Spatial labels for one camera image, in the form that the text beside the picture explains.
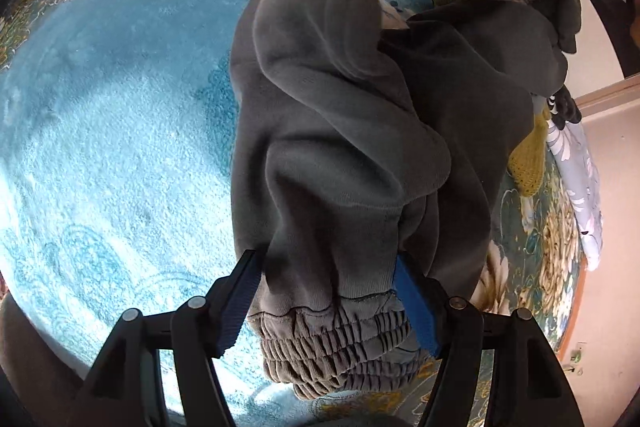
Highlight beige and yellow knit sweater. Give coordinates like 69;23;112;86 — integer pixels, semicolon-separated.
423;0;566;202

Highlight dark grey sweatpants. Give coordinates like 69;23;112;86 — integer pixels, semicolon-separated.
230;0;580;400

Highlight teal floral bed blanket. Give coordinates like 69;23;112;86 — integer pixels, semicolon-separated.
1;0;514;426

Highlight grey floral duvet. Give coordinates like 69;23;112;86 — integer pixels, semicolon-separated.
547;120;603;271

